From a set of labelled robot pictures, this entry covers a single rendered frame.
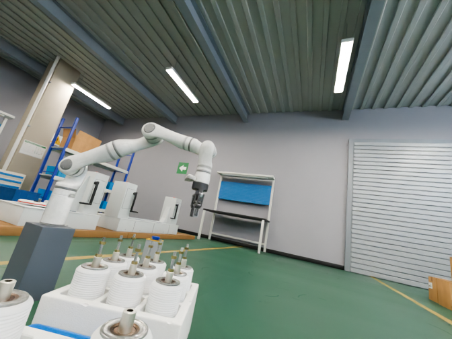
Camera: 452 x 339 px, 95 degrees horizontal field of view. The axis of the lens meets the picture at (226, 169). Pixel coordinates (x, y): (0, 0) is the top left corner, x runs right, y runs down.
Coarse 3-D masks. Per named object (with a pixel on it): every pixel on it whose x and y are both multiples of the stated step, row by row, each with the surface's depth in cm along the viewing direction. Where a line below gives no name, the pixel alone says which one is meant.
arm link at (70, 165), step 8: (88, 152) 101; (96, 152) 100; (104, 152) 101; (112, 152) 101; (64, 160) 99; (72, 160) 99; (80, 160) 99; (88, 160) 100; (96, 160) 101; (104, 160) 102; (112, 160) 105; (64, 168) 98; (72, 168) 98; (80, 168) 99
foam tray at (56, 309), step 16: (64, 288) 62; (192, 288) 85; (48, 304) 55; (64, 304) 56; (80, 304) 56; (96, 304) 57; (144, 304) 62; (192, 304) 78; (32, 320) 55; (48, 320) 55; (64, 320) 55; (80, 320) 55; (96, 320) 55; (144, 320) 55; (160, 320) 55; (176, 320) 56; (160, 336) 54; (176, 336) 54
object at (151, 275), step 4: (156, 268) 77; (144, 272) 71; (148, 272) 72; (152, 272) 73; (156, 272) 75; (148, 276) 72; (152, 276) 73; (156, 276) 76; (148, 280) 72; (152, 280) 73; (148, 284) 72; (144, 288) 71; (148, 288) 72; (144, 292) 71; (148, 292) 72
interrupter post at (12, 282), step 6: (0, 282) 37; (6, 282) 37; (12, 282) 37; (0, 288) 36; (6, 288) 37; (12, 288) 38; (0, 294) 36; (6, 294) 37; (0, 300) 36; (6, 300) 37
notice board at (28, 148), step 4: (24, 140) 513; (24, 144) 514; (28, 144) 521; (32, 144) 528; (36, 144) 536; (20, 148) 507; (24, 148) 514; (28, 148) 521; (32, 148) 529; (36, 148) 536; (40, 148) 544; (44, 148) 552; (20, 152) 508; (24, 152) 515; (28, 152) 522; (32, 152) 529; (36, 152) 537; (40, 152) 545; (32, 156) 530; (36, 156) 537; (40, 156) 545
